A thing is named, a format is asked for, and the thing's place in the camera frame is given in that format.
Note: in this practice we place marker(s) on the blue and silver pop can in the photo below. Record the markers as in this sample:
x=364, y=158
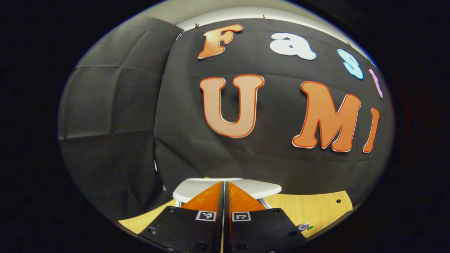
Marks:
x=303, y=226

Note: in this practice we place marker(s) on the white desktop garbage bin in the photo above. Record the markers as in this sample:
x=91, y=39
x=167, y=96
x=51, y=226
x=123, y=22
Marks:
x=260, y=188

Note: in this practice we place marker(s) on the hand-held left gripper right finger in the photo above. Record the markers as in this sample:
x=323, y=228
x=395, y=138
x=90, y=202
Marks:
x=267, y=228

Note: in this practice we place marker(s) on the black backdrop cloth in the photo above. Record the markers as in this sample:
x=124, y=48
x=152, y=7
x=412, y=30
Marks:
x=182, y=105

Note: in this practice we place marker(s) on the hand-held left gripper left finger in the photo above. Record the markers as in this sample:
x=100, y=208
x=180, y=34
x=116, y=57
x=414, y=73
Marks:
x=182, y=228

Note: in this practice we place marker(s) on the wooden desktop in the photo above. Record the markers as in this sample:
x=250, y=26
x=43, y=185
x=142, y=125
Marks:
x=316, y=207

